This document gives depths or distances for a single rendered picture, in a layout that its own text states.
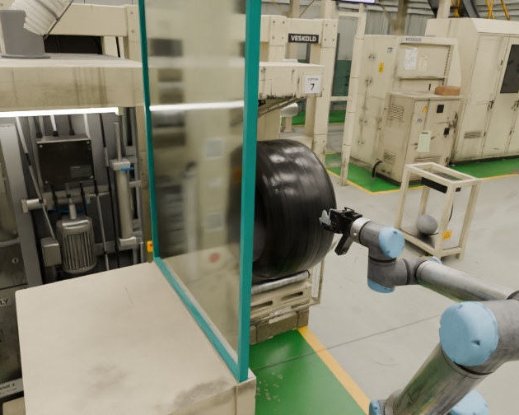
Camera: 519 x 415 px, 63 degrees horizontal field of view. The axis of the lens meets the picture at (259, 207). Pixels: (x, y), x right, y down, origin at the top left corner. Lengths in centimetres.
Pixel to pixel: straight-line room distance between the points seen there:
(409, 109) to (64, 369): 560
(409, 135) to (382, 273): 484
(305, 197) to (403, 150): 466
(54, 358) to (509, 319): 89
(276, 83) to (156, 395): 144
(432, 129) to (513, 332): 562
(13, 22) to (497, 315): 157
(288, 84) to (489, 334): 142
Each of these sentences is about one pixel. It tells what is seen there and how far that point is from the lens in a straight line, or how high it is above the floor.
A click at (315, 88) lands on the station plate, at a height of 168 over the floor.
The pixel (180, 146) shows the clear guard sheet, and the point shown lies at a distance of 94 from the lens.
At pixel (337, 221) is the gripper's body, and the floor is 130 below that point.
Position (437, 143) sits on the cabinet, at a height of 60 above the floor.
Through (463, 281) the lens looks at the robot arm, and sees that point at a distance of 125.
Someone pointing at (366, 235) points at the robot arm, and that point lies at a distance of 142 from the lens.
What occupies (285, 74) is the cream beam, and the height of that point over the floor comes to 174.
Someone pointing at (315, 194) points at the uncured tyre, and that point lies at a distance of 165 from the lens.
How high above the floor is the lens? 189
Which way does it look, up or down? 22 degrees down
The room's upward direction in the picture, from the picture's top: 2 degrees clockwise
